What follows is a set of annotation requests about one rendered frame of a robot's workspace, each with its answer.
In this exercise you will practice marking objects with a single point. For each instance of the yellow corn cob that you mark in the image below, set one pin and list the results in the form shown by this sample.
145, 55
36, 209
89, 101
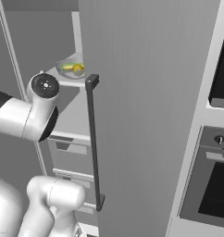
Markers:
67, 66

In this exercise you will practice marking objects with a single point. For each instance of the black built-in microwave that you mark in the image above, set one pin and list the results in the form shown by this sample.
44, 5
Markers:
221, 68

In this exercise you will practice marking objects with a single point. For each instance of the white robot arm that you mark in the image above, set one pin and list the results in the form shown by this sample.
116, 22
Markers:
39, 200

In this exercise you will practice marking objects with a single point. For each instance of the yellow lemon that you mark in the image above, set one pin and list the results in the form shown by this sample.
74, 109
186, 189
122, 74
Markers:
77, 67

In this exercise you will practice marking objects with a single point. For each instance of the grey fridge door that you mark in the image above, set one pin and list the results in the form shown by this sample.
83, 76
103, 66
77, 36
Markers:
147, 117

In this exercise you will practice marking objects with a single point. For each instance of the white fridge shelf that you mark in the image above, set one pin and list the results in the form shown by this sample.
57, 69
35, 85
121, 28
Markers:
70, 82

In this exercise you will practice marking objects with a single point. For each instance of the black oven knob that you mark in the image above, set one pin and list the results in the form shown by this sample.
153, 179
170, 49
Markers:
219, 139

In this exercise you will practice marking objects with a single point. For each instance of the clear vegetable container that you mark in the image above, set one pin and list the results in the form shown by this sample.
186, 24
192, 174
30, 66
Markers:
66, 72

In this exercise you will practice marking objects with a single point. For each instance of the grey built-in oven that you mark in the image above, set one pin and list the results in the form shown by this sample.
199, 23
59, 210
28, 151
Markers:
206, 176

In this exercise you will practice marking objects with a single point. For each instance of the grey fridge drawer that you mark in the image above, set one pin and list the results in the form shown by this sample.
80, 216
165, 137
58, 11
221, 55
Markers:
86, 185
70, 155
87, 213

